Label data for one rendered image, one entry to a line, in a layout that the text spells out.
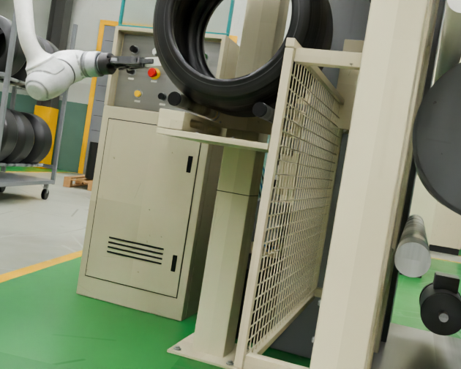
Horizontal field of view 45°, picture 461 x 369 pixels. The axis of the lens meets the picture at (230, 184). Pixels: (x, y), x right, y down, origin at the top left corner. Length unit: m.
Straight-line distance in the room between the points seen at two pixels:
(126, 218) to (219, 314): 0.72
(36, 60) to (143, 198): 0.89
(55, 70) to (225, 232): 0.82
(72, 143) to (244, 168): 9.91
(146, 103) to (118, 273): 0.79
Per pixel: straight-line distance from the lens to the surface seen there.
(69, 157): 11.87
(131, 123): 2.62
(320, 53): 1.16
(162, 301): 2.58
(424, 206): 5.05
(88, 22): 12.08
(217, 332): 2.16
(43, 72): 1.93
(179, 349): 2.18
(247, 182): 2.06
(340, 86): 1.95
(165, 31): 1.83
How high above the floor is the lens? 0.74
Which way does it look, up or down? 2 degrees down
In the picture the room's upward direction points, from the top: 9 degrees clockwise
